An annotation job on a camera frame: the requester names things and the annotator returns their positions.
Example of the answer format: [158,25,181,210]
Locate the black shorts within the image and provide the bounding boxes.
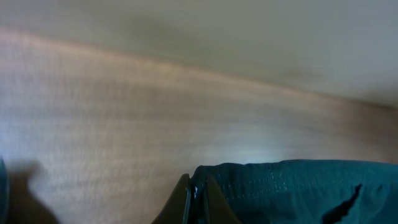
[191,160,397,223]

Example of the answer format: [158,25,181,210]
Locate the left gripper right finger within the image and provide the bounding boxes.
[203,175,241,224]

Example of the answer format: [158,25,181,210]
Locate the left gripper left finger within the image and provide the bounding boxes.
[152,174,191,224]

